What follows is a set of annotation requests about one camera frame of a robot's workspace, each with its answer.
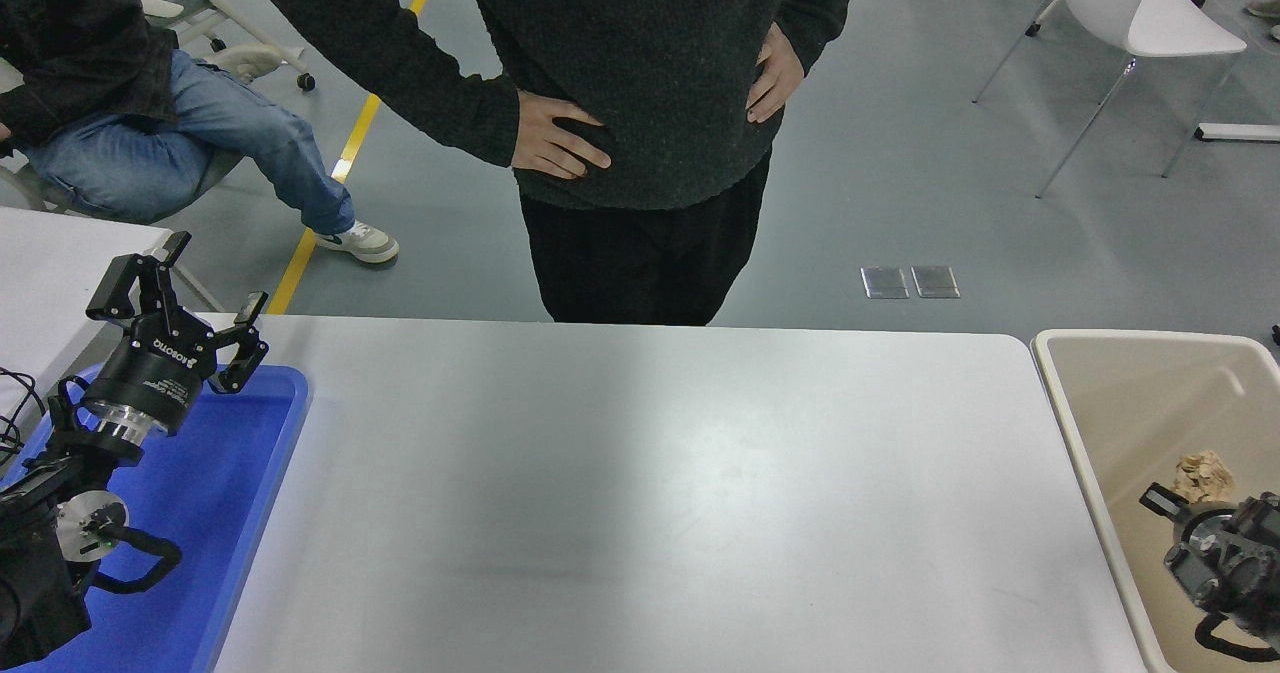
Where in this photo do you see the large pale beige bin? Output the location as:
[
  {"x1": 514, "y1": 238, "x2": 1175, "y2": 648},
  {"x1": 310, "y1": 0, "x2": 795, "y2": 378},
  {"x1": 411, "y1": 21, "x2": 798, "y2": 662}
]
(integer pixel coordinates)
[{"x1": 1031, "y1": 329, "x2": 1280, "y2": 673}]

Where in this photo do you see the person's right hand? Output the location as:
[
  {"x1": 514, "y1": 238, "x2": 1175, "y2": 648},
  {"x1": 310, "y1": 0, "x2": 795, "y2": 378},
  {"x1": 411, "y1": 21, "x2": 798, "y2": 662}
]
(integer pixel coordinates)
[{"x1": 511, "y1": 90, "x2": 612, "y2": 180}]

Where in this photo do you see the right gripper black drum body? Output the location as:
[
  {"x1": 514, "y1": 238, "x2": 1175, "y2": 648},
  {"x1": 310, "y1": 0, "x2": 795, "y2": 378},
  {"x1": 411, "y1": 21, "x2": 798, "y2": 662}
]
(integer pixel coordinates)
[{"x1": 1172, "y1": 501, "x2": 1241, "y2": 554}]

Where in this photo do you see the white shell chair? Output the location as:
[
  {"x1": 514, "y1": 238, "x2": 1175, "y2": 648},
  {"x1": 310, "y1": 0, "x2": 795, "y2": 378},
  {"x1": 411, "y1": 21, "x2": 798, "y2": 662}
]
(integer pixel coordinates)
[{"x1": 972, "y1": 0, "x2": 1249, "y2": 199}]

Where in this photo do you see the thin black cable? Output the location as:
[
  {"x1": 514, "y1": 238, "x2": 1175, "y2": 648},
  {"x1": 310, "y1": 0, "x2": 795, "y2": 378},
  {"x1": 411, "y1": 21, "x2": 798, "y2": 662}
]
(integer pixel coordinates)
[{"x1": 0, "y1": 368, "x2": 46, "y2": 464}]

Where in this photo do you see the blue plastic tray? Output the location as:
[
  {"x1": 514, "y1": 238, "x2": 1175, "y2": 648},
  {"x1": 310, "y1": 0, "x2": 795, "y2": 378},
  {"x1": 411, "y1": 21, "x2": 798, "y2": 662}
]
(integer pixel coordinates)
[{"x1": 0, "y1": 363, "x2": 311, "y2": 673}]

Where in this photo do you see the white stand base bar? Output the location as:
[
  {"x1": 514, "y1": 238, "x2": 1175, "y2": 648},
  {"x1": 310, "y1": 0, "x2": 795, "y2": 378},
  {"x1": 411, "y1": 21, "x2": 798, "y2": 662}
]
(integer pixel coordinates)
[{"x1": 1193, "y1": 123, "x2": 1280, "y2": 144}]

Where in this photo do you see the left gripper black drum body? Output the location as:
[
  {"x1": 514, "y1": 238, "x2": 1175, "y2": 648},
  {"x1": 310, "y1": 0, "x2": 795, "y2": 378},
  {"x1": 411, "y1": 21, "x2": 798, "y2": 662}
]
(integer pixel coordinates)
[{"x1": 85, "y1": 311, "x2": 217, "y2": 436}]

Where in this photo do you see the person's left hand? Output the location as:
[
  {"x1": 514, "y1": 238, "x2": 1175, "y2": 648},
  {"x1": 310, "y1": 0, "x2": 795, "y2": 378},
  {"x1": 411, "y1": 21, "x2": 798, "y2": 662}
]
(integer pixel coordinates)
[{"x1": 746, "y1": 23, "x2": 806, "y2": 124}]

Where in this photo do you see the tan paper ball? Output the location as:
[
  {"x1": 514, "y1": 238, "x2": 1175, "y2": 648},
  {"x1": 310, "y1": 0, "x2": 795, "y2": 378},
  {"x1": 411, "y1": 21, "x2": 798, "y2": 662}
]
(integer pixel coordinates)
[{"x1": 1172, "y1": 450, "x2": 1237, "y2": 505}]

